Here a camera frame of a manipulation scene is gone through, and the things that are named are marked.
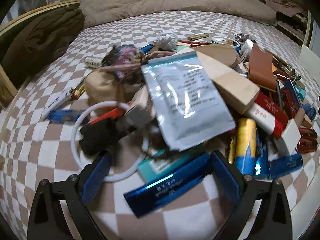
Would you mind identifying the white plastic ring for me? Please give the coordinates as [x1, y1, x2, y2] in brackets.
[70, 100, 151, 183]

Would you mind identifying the blue metallic pen box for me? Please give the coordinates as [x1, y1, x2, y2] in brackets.
[124, 153, 212, 218]

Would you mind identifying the red metallic pen box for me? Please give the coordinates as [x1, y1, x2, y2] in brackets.
[255, 92, 289, 129]

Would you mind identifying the brown leather case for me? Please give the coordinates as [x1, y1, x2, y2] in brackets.
[248, 43, 277, 92]

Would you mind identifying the honeycomb match box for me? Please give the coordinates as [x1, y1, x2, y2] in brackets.
[124, 85, 156, 128]

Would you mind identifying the white knotted ball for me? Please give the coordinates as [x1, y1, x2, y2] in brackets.
[153, 30, 178, 51]

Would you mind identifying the yellow blue glue stick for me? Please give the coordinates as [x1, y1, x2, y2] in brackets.
[234, 118, 256, 176]

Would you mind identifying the checkered bed sheet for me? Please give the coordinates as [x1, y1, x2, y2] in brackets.
[0, 10, 320, 240]

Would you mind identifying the white cardboard sorting box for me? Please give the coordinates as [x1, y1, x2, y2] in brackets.
[291, 172, 320, 239]

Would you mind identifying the blue white foil pouch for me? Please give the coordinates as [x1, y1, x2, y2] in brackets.
[142, 51, 235, 151]

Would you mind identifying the light wooden block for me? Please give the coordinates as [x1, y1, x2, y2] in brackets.
[197, 51, 260, 114]

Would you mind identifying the dark brown folded blanket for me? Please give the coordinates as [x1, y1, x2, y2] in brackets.
[1, 7, 85, 87]

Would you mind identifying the white red lighter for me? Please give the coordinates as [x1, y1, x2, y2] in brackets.
[244, 103, 283, 139]

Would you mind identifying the white cube stamp handle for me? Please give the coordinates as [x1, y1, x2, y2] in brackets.
[273, 119, 301, 157]

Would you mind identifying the crochet purple pouch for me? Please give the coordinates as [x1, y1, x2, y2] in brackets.
[101, 44, 145, 79]

